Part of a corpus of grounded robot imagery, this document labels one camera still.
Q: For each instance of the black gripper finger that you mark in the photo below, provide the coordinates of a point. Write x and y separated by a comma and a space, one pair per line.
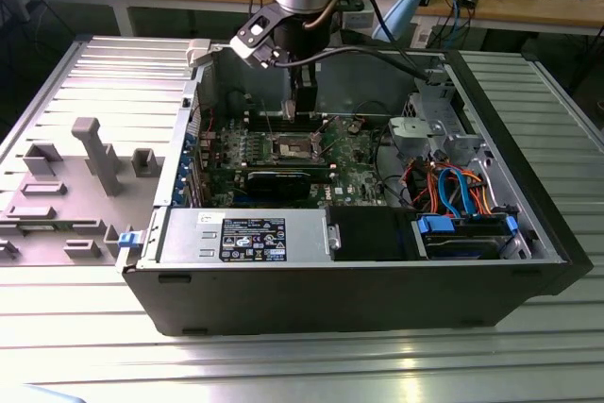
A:
307, 91

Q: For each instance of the silver CPU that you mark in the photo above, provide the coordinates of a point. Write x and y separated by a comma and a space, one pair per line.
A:
289, 110

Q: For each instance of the metal locking lever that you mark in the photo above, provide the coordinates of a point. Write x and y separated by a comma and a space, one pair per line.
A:
269, 124
342, 142

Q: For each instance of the CPU socket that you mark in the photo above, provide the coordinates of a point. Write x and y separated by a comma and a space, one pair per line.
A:
290, 146

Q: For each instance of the black empty RAM slot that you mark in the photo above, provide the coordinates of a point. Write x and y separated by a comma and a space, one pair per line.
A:
257, 128
257, 118

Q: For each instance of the black plastic cover box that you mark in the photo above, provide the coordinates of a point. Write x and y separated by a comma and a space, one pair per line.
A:
368, 233

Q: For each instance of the round coin battery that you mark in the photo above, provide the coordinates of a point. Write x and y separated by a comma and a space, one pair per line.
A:
355, 127

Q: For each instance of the green motherboard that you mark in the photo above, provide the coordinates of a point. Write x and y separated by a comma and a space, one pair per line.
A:
349, 172

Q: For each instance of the black graphics card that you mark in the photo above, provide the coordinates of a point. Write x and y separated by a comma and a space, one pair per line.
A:
278, 183

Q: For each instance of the pale grey case clip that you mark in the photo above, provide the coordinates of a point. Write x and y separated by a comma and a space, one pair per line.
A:
197, 51

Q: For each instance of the long RAM stick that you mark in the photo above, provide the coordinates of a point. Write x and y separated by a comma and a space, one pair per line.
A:
231, 166

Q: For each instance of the silver metal drive cage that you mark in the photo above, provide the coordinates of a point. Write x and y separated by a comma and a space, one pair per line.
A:
434, 87

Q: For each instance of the black power adapter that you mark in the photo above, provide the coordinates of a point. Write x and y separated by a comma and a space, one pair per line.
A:
469, 1

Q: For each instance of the silver power supply unit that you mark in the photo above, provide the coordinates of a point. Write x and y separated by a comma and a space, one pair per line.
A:
189, 233

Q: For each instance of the black PC case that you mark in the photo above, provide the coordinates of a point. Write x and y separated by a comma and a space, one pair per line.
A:
330, 299

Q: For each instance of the hard disk in blue carrier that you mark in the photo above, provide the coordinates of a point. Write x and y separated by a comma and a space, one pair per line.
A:
472, 228

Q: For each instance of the blue case latch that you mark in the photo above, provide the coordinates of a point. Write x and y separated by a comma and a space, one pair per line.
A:
129, 239

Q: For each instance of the grey parts rack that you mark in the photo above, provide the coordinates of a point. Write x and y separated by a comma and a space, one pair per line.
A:
71, 205

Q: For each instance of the green RAM stick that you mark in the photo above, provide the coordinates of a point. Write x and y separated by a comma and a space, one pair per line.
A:
40, 228

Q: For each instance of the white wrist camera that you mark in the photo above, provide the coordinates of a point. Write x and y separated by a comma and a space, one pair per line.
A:
250, 51

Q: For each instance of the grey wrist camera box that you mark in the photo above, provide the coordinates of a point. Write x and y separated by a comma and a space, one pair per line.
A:
358, 21

